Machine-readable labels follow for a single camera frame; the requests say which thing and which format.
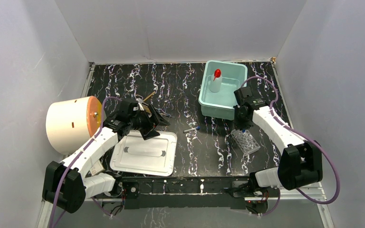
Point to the light teal plastic bin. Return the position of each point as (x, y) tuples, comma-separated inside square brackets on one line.
[(220, 105)]

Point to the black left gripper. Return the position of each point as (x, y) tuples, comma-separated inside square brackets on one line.
[(150, 122)]

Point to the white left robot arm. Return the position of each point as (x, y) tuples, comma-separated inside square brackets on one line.
[(66, 184)]

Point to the white red-capped wash bottle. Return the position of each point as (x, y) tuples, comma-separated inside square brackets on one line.
[(215, 83)]

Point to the blue-capped test tube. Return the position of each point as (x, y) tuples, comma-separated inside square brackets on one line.
[(191, 129)]

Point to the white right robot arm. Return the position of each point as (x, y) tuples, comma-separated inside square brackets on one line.
[(301, 161)]

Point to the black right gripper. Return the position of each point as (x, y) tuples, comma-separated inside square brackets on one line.
[(238, 124)]

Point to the clear test tube rack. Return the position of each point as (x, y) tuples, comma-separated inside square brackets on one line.
[(245, 141)]

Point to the cream cylindrical centrifuge drum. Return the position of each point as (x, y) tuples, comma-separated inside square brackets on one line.
[(69, 124)]

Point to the wooden-handled test tube brush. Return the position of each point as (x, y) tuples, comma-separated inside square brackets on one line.
[(149, 96)]

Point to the white plastic bin lid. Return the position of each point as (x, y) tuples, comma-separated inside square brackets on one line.
[(154, 156)]

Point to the small white labelled box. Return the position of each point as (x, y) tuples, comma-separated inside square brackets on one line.
[(97, 168)]

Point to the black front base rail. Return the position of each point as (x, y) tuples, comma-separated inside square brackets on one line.
[(194, 192)]

